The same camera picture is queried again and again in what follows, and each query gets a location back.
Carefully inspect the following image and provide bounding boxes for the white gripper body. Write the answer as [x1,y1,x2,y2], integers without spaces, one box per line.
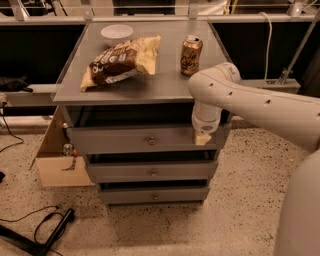
[192,114,220,134]

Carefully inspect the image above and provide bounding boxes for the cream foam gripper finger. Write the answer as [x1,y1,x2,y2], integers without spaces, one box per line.
[194,131,211,146]

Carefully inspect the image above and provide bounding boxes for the grey top drawer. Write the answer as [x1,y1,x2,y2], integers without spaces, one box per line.
[68,124,231,155]

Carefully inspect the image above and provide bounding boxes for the grey drawer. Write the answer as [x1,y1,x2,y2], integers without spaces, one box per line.
[98,187,209,205]
[87,161,218,183]
[68,124,231,155]

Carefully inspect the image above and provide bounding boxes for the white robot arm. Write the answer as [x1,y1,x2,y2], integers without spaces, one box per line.
[188,62,320,256]

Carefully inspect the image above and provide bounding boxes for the grey drawer cabinet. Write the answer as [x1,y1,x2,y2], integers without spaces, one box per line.
[54,21,231,205]

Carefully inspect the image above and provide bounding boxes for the grey middle drawer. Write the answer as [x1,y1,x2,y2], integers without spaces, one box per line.
[87,161,218,183]

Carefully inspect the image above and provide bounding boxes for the grey bottom drawer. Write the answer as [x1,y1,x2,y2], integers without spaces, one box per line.
[98,187,209,205]

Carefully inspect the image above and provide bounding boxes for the orange soda can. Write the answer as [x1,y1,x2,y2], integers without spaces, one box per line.
[180,35,203,76]

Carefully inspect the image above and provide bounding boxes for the brown yellow chip bag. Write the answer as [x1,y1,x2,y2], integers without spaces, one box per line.
[80,36,161,92]

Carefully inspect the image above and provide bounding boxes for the white bowl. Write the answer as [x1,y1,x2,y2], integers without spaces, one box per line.
[101,24,133,46]

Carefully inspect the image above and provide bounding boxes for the can behind cabinet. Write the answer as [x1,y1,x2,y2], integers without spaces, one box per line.
[63,143,73,157]

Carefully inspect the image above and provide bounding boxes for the plywood board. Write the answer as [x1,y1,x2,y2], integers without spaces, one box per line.
[35,107,93,187]

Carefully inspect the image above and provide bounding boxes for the black stand base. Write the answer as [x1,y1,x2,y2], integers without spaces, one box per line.
[0,207,76,256]

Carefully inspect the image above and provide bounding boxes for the white cable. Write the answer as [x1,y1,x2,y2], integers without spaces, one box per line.
[258,11,274,84]

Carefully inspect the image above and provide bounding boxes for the black floor cable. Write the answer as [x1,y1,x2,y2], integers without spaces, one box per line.
[0,103,25,154]

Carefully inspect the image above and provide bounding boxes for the black cloth on rail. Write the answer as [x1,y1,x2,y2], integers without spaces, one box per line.
[0,76,33,93]

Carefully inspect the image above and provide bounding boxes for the grey metal rail frame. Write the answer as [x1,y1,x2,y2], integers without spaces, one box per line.
[1,0,319,107]

